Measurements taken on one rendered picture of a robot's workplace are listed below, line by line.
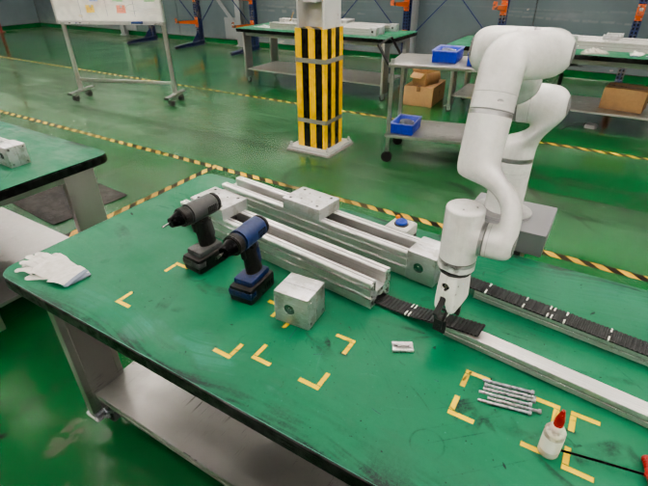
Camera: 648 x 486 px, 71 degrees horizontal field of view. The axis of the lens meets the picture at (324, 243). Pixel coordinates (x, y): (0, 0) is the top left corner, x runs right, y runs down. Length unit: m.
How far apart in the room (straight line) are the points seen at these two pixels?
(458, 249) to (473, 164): 0.18
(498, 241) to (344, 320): 0.45
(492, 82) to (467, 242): 0.33
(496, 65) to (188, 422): 1.44
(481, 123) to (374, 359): 0.58
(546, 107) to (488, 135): 0.54
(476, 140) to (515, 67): 0.15
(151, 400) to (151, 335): 0.65
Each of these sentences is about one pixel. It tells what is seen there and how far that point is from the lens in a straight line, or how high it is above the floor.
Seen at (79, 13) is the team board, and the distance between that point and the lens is 7.07.
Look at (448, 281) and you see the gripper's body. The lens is 1.08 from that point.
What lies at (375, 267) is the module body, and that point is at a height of 0.86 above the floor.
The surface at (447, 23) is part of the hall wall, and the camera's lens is 9.02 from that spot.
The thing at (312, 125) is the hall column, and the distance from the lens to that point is 4.50.
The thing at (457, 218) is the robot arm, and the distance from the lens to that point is 1.00.
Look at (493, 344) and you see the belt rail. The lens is 1.17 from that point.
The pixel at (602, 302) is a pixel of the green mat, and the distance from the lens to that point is 1.48.
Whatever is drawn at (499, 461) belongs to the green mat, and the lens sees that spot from 1.01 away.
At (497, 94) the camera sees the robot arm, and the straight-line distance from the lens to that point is 1.02.
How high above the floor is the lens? 1.58
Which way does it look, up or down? 31 degrees down
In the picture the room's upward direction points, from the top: straight up
